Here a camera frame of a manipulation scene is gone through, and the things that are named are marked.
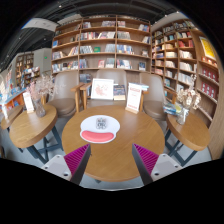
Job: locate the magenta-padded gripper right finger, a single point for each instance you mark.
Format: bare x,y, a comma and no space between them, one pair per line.
146,159

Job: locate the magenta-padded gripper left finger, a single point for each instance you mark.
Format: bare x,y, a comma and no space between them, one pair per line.
77,159

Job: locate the transparent computer mouse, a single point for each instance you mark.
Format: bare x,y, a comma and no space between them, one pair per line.
101,123

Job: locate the white mouse pad, red wrist rest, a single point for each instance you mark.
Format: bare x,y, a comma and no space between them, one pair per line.
88,125

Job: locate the wooden side table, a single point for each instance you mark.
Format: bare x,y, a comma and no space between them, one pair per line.
190,133
30,126

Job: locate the glass vase with dried flowers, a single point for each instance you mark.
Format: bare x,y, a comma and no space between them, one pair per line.
39,108
182,116

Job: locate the stack of colourful books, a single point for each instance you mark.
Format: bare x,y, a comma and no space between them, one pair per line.
171,108

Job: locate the white sign on wooden base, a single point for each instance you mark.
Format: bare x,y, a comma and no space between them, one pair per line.
134,97

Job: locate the beige leather armchair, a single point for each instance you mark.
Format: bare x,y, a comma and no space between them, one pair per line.
153,90
63,86

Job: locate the dark cover book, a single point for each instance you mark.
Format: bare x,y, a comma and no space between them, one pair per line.
119,92

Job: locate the light blue books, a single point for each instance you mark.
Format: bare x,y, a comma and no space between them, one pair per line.
144,86

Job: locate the white framed floral picture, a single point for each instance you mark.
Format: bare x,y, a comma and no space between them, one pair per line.
102,89

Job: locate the small white card sign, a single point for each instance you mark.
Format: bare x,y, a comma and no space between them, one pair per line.
28,101

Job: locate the colourful book display stand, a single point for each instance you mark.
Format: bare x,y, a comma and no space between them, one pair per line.
15,98

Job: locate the beige armchair with wooden arms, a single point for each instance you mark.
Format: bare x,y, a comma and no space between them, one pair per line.
110,73

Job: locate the distant wooden bookshelf unit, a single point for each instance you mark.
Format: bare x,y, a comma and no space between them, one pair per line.
26,66

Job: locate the curved wooden bookshelf unit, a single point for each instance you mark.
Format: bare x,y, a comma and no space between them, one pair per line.
176,50

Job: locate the white hanging ceiling sign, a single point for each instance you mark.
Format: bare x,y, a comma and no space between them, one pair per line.
40,24

